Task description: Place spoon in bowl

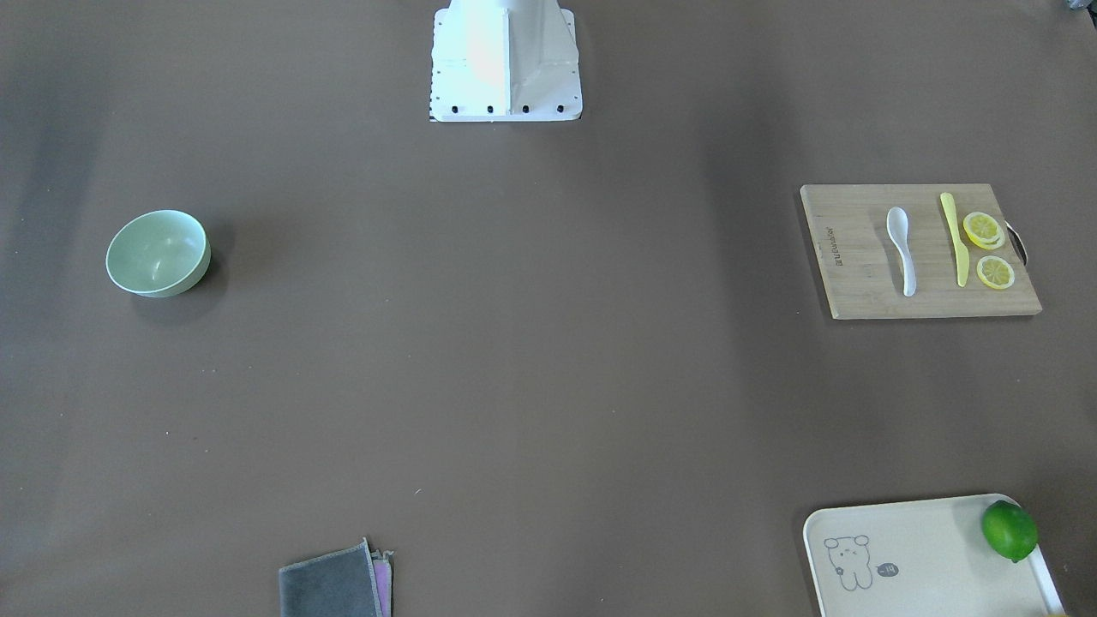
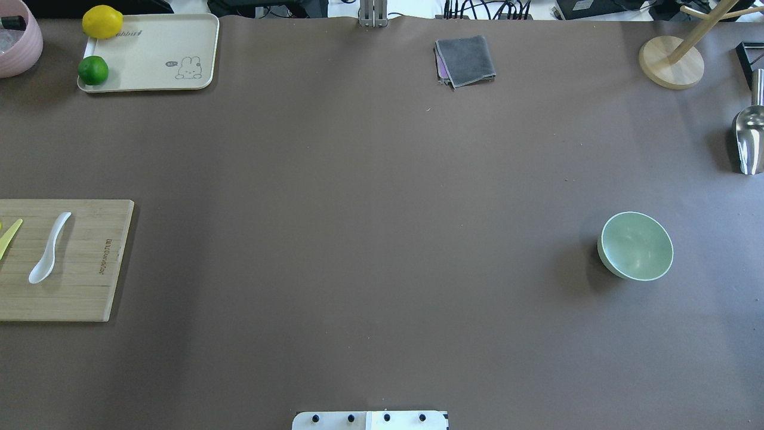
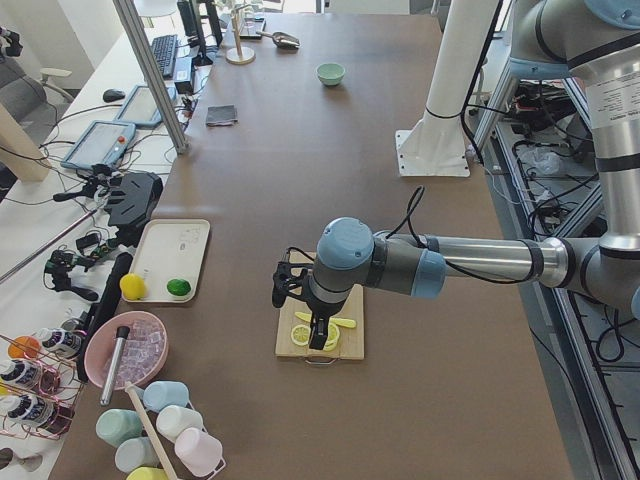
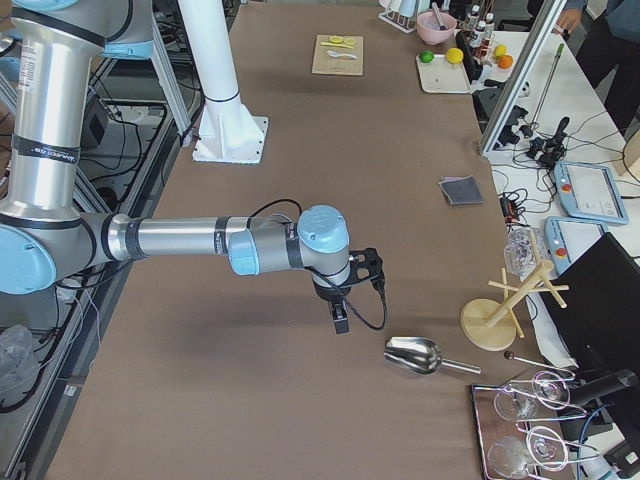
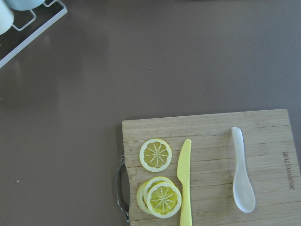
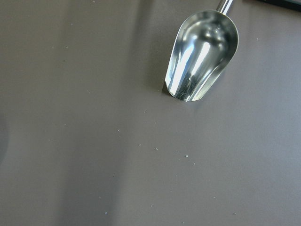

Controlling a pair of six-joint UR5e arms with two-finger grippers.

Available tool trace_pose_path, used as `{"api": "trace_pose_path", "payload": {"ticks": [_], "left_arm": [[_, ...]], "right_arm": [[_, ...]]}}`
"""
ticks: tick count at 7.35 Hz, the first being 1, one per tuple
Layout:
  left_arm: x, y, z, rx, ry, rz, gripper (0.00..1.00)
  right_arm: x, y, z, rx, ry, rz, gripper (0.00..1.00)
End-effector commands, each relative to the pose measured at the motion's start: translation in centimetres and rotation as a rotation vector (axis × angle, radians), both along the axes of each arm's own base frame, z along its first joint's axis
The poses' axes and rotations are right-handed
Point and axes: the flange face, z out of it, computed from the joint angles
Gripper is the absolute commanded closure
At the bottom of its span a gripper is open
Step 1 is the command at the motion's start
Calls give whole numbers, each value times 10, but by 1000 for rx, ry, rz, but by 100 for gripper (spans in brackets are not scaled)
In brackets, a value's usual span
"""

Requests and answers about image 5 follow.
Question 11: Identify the white ceramic spoon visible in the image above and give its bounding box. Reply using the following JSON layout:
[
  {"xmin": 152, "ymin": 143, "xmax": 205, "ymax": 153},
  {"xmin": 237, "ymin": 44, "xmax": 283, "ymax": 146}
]
[{"xmin": 231, "ymin": 127, "xmax": 255, "ymax": 213}]

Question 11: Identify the single lemon slice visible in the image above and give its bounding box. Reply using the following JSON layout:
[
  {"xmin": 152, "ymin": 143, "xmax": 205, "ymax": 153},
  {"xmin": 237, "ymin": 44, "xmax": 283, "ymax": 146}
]
[{"xmin": 139, "ymin": 138, "xmax": 172, "ymax": 172}]

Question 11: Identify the yellow plastic knife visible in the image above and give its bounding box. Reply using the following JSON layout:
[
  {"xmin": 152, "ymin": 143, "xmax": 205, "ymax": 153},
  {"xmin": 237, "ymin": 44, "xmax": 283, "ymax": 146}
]
[{"xmin": 177, "ymin": 139, "xmax": 192, "ymax": 226}]

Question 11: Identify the lower stacked lemon slice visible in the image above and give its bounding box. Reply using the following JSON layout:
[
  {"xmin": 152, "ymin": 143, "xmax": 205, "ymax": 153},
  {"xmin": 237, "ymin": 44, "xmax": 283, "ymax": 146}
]
[{"xmin": 136, "ymin": 176, "xmax": 174, "ymax": 215}]

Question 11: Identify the stacked lemon slice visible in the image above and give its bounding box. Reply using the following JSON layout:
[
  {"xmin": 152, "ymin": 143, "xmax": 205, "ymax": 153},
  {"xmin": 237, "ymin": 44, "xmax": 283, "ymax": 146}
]
[
  {"xmin": 146, "ymin": 182, "xmax": 182, "ymax": 218},
  {"xmin": 136, "ymin": 176, "xmax": 174, "ymax": 215}
]

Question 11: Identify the top stacked lemon slice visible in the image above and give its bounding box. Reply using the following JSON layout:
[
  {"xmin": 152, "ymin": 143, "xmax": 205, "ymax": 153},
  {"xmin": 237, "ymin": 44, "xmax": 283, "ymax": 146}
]
[{"xmin": 146, "ymin": 182, "xmax": 182, "ymax": 218}]

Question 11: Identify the bamboo cutting board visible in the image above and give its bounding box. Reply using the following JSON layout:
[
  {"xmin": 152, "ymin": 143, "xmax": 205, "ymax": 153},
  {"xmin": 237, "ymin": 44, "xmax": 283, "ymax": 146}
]
[{"xmin": 122, "ymin": 109, "xmax": 301, "ymax": 226}]

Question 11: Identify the light blue cup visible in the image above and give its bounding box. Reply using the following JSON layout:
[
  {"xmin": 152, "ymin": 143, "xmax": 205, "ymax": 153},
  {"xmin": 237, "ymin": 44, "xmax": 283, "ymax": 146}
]
[{"xmin": 5, "ymin": 0, "xmax": 45, "ymax": 11}]

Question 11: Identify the pale white cup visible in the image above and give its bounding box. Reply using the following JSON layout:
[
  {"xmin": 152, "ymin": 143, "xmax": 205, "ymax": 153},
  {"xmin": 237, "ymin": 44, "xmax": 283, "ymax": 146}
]
[{"xmin": 0, "ymin": 0, "xmax": 14, "ymax": 35}]

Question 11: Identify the white wire cup rack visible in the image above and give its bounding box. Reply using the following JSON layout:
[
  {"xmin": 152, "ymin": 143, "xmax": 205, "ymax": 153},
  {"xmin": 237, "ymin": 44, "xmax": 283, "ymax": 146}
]
[{"xmin": 0, "ymin": 0, "xmax": 68, "ymax": 67}]

